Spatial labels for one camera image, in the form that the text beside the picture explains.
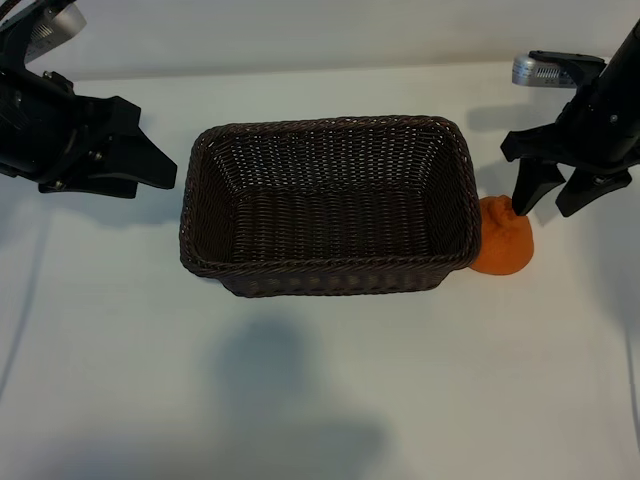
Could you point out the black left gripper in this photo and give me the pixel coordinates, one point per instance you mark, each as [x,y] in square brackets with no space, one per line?
[50,130]

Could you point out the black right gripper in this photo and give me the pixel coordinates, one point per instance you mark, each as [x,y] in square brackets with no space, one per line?
[595,135]

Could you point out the orange plush fruit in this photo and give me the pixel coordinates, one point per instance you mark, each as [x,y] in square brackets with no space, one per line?
[500,245]

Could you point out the dark brown wicker basket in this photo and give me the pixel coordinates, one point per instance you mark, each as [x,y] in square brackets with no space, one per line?
[325,230]

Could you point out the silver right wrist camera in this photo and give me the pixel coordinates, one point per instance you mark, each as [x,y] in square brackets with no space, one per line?
[530,70]

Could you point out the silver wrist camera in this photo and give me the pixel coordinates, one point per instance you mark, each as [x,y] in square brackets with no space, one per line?
[65,20]
[530,70]

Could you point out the black right camera mount bracket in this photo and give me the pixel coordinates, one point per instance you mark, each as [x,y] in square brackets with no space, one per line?
[585,62]

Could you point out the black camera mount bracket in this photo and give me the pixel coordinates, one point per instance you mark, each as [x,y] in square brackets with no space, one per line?
[12,40]
[585,62]

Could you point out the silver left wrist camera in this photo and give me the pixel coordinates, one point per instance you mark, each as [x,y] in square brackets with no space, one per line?
[65,20]

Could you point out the black left camera mount bracket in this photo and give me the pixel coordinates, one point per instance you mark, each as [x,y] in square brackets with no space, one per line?
[12,40]

